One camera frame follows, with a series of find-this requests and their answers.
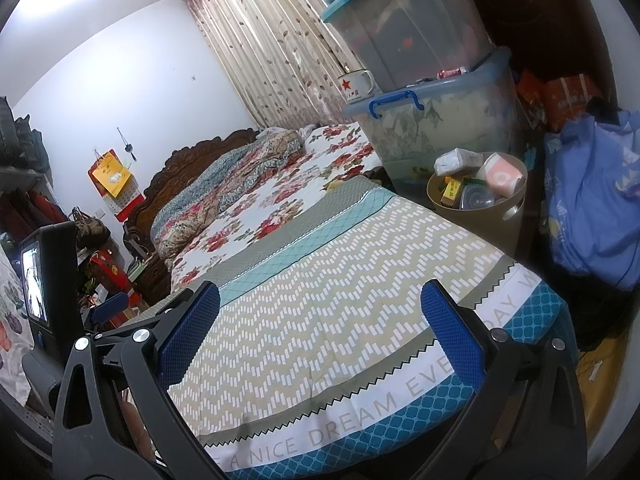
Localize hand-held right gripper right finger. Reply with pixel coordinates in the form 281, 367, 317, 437
421, 279, 588, 480

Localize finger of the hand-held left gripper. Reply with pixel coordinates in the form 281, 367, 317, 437
82, 292, 133, 333

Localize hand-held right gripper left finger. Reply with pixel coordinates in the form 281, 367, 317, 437
51, 281, 232, 480

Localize beige trash bin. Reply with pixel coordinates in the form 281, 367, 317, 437
426, 151, 530, 256

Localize pink white box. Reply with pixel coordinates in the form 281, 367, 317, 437
475, 152, 528, 198

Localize white tissue packet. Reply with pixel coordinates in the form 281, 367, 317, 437
433, 148, 483, 177

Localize person's left forearm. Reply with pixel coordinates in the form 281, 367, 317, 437
121, 395, 153, 466

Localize red gift bag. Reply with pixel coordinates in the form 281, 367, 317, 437
90, 249, 135, 311

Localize brown handbag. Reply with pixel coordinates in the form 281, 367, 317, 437
72, 207, 111, 248

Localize white printed cloth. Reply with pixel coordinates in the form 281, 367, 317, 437
0, 247, 33, 406

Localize chevron patterned blanket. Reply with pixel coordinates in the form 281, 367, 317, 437
150, 177, 576, 480

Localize metal shelf with clothes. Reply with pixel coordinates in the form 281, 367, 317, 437
0, 95, 76, 271

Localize folded floral quilt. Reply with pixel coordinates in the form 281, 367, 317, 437
150, 130, 308, 261

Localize carved wooden headboard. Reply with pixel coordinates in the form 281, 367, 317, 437
122, 127, 261, 306

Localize yellow bag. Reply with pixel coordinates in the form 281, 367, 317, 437
575, 330, 631, 441

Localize blue clothing bundle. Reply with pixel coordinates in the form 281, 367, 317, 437
542, 107, 640, 291

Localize red cardboard box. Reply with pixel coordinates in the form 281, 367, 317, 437
515, 69, 548, 126

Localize white enamel mug red star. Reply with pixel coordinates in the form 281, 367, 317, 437
336, 69, 377, 106

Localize orange cardboard box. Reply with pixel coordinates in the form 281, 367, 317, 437
542, 74, 603, 133

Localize leaf print curtain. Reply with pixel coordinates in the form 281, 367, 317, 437
182, 0, 371, 133

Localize clear storage box teal lid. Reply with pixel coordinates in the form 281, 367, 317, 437
321, 0, 496, 92

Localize dark wooden wardrobe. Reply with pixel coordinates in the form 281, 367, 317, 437
445, 0, 621, 111

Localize red yellow wall calendar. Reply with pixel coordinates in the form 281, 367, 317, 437
87, 149, 146, 221

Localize hanging wall ornament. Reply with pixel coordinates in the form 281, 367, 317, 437
117, 127, 137, 163

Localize clear storage box blue handle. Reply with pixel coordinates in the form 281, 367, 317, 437
342, 46, 526, 196

